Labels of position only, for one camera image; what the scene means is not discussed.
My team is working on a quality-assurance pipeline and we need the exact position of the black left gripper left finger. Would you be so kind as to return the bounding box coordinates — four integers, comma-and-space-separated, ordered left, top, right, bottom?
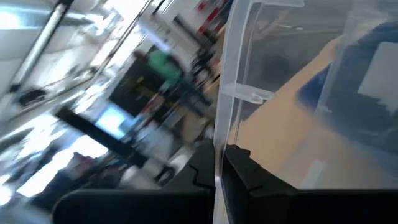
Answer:
52, 139, 216, 224

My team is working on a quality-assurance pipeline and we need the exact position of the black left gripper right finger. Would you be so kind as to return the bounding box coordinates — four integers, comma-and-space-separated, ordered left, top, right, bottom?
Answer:
221, 144, 398, 224

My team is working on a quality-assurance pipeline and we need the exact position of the clear plastic block box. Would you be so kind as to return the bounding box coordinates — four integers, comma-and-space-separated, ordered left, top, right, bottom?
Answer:
213, 0, 398, 224

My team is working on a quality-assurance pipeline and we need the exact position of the person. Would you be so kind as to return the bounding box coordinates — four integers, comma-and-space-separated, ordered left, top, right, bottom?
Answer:
147, 49, 187, 94

